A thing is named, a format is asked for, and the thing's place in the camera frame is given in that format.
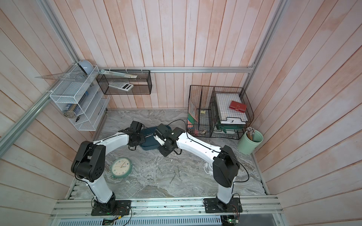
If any teal plastic storage box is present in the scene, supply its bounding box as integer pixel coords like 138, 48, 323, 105
140, 126, 160, 151

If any red wallet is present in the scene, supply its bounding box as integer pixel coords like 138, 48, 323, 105
229, 101, 247, 113

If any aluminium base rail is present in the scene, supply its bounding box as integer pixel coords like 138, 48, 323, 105
50, 195, 284, 219

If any blue grey round speaker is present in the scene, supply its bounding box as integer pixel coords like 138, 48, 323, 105
77, 60, 94, 75

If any black wire wall basket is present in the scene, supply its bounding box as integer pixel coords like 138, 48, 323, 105
96, 69, 152, 95

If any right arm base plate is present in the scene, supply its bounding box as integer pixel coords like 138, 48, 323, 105
203, 197, 243, 213

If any white alarm clock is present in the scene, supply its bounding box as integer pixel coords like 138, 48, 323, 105
204, 163, 213, 176

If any clear triangle ruler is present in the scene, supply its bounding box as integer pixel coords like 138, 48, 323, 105
36, 71, 86, 82

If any black wire desk organizer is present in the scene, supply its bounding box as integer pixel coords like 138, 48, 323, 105
187, 85, 254, 140

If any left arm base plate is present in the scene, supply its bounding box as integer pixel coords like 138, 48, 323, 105
91, 200, 132, 217

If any white wire wall shelf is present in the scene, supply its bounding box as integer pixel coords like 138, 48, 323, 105
50, 65, 110, 131

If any white paper stack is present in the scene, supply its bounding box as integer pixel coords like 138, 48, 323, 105
216, 93, 248, 124

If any mint green pen cup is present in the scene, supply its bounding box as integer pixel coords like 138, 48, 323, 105
238, 127, 264, 155

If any green round wall clock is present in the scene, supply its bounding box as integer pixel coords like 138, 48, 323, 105
110, 157, 133, 179

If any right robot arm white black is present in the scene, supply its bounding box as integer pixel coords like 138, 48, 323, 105
154, 124, 240, 205

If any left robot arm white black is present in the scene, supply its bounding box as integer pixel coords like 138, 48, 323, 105
71, 121, 145, 213

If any white calculator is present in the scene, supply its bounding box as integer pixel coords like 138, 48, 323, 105
109, 82, 134, 92

